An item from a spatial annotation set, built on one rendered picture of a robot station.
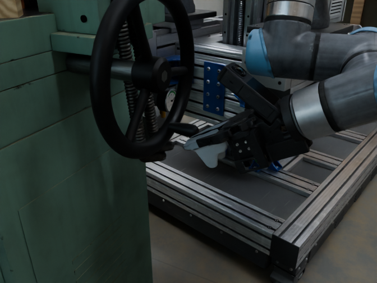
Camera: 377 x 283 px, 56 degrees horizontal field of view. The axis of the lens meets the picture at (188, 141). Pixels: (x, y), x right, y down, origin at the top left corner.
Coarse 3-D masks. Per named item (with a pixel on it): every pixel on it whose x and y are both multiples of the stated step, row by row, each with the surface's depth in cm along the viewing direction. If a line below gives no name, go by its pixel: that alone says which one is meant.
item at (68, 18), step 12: (48, 0) 60; (60, 0) 59; (72, 0) 58; (84, 0) 57; (96, 0) 56; (108, 0) 58; (48, 12) 61; (60, 12) 60; (72, 12) 59; (84, 12) 58; (96, 12) 57; (144, 12) 68; (60, 24) 61; (72, 24) 60; (84, 24) 59; (96, 24) 58
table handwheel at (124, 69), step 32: (128, 0) 48; (160, 0) 57; (96, 32) 47; (96, 64) 46; (128, 64) 60; (160, 64) 57; (192, 64) 70; (96, 96) 48; (128, 128) 57; (160, 128) 68
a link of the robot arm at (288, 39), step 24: (288, 0) 54; (312, 0) 55; (264, 24) 57; (288, 24) 54; (264, 48) 55; (288, 48) 54; (312, 48) 53; (264, 72) 58; (288, 72) 56; (312, 72) 54
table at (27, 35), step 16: (32, 16) 57; (48, 16) 60; (160, 16) 90; (0, 32) 53; (16, 32) 55; (32, 32) 58; (48, 32) 60; (64, 32) 61; (128, 32) 65; (0, 48) 53; (16, 48) 56; (32, 48) 58; (48, 48) 61; (64, 48) 60; (80, 48) 59
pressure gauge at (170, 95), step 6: (168, 90) 90; (174, 90) 92; (162, 96) 89; (168, 96) 90; (174, 96) 93; (162, 102) 89; (168, 102) 90; (162, 108) 91; (168, 108) 91; (162, 114) 94
